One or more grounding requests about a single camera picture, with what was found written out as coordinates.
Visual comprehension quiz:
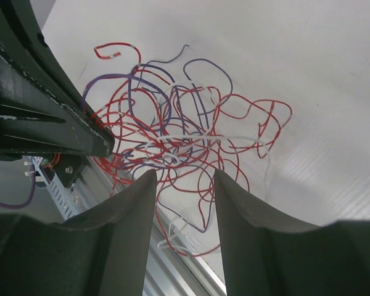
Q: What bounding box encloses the red wire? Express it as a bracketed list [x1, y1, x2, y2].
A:
[81, 42, 293, 258]

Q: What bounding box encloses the white slotted cable duct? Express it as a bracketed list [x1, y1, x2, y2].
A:
[28, 156, 81, 220]

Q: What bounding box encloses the purple wire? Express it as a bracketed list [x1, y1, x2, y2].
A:
[81, 44, 234, 234]

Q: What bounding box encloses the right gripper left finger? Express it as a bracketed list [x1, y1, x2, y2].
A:
[0, 170, 157, 295]

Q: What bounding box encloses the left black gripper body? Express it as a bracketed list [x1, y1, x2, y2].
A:
[0, 0, 84, 105]

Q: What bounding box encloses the white wire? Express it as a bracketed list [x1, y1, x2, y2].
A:
[144, 81, 274, 250]

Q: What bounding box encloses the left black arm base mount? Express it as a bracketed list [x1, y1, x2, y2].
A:
[41, 154, 86, 188]

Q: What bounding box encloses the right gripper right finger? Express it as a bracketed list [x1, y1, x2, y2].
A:
[214, 170, 370, 295]

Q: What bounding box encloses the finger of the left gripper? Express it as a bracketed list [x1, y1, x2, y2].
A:
[0, 57, 114, 161]

